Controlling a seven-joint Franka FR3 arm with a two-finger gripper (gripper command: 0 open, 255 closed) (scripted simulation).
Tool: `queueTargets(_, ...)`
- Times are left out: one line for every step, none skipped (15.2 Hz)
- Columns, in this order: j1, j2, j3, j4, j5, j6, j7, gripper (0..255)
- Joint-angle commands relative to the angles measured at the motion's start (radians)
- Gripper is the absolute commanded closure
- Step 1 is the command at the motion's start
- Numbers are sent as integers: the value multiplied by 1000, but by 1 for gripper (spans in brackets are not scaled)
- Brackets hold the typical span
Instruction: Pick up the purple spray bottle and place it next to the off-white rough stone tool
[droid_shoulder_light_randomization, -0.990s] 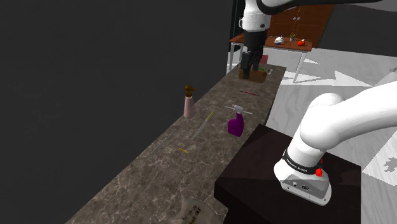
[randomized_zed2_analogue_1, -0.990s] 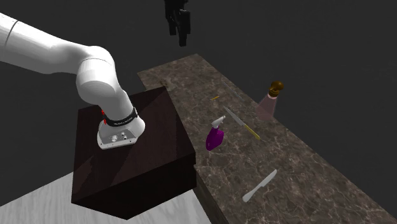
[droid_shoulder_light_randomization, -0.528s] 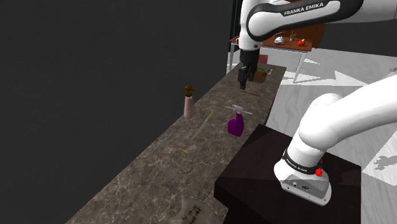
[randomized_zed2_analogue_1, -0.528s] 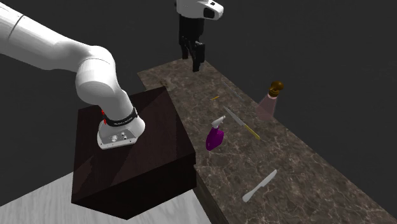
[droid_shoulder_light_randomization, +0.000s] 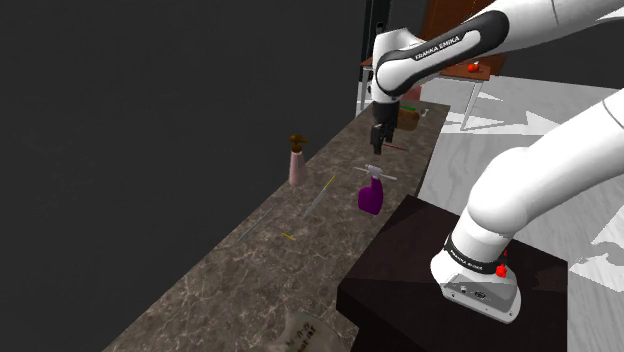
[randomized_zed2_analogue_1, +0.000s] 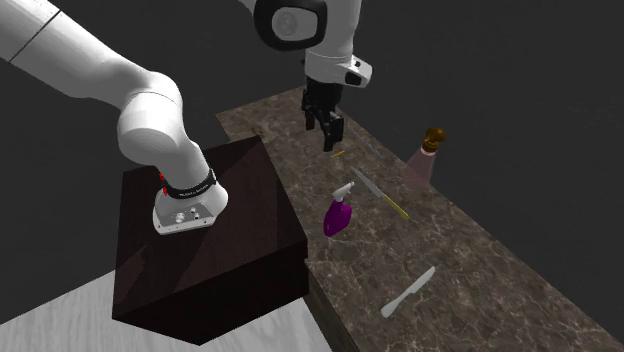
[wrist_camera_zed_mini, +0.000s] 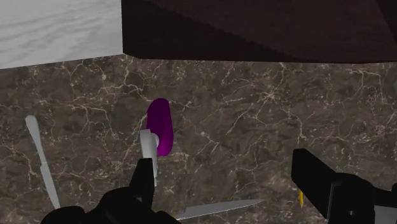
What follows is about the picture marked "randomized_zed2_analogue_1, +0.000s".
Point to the purple spray bottle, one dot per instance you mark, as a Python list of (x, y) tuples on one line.
[(337, 218)]

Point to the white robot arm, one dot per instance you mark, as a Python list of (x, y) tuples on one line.
[(151, 122)]

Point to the thin grey knife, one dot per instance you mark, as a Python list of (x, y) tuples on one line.
[(365, 143)]

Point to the pink bottle with brown stopper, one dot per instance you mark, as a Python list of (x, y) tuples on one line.
[(421, 163)]

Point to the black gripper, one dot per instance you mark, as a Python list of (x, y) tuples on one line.
[(322, 97)]

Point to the grey butter knife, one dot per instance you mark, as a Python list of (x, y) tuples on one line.
[(408, 292)]

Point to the dark red robot stand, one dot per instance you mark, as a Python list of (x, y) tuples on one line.
[(204, 273)]

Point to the small yellow stick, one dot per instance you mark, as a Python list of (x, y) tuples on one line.
[(337, 154)]

